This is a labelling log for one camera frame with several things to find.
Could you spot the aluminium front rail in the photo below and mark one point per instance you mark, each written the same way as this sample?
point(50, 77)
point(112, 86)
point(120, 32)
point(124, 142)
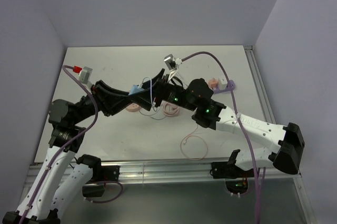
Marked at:
point(163, 171)

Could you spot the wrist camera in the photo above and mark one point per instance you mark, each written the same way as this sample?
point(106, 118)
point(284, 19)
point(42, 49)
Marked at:
point(84, 74)
point(172, 64)

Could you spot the aluminium right rail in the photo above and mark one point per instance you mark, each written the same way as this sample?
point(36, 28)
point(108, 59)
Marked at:
point(260, 84)

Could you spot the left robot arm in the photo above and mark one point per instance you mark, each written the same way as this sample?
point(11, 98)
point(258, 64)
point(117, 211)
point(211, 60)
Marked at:
point(49, 197)

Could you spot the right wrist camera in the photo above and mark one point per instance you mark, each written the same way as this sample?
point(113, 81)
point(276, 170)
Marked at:
point(172, 64)

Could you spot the blue charger plug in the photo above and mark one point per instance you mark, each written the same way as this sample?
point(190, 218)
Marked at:
point(135, 89)

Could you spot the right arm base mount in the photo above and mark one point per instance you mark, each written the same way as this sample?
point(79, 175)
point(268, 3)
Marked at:
point(238, 183)

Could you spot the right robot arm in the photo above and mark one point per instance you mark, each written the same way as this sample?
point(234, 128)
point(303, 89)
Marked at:
point(281, 146)

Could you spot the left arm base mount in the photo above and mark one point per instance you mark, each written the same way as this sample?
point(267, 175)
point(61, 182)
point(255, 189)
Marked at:
point(98, 185)

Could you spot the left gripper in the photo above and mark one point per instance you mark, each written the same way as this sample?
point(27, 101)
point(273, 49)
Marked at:
point(102, 94)

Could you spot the aluminium rail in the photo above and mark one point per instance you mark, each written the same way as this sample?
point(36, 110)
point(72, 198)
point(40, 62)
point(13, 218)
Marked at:
point(163, 171)
point(260, 84)

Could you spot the pink charger plug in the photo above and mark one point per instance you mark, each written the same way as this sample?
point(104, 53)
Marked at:
point(212, 83)

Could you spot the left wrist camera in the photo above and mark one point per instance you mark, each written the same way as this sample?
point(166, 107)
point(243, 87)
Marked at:
point(84, 74)

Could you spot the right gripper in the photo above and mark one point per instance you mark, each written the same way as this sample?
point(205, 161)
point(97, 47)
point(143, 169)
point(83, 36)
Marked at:
point(162, 84)

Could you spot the white 80W charger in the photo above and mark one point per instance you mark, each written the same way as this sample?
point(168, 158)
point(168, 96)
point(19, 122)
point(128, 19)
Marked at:
point(222, 82)

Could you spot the purple power strip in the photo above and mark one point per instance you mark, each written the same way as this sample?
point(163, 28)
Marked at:
point(230, 86)

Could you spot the pink round power socket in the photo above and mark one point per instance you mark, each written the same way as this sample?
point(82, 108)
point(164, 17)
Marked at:
point(133, 107)

